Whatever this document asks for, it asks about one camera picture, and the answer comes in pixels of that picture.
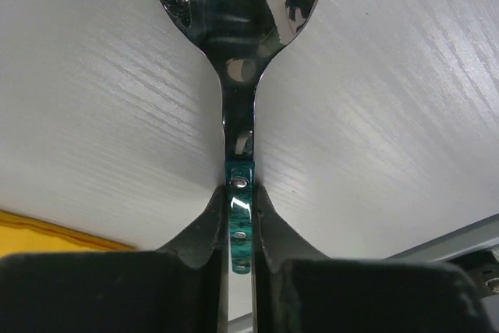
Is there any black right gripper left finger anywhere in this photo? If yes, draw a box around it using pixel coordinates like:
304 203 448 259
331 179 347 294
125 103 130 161
1 187 228 332

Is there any spoon with green handle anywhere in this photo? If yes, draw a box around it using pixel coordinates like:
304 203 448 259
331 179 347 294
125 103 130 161
160 0 318 275

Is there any yellow Pikachu cloth placemat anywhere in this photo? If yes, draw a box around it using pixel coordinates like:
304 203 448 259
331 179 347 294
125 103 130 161
1 211 134 257

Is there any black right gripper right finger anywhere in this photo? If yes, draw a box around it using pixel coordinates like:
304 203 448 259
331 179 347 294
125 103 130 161
253 186 487 332

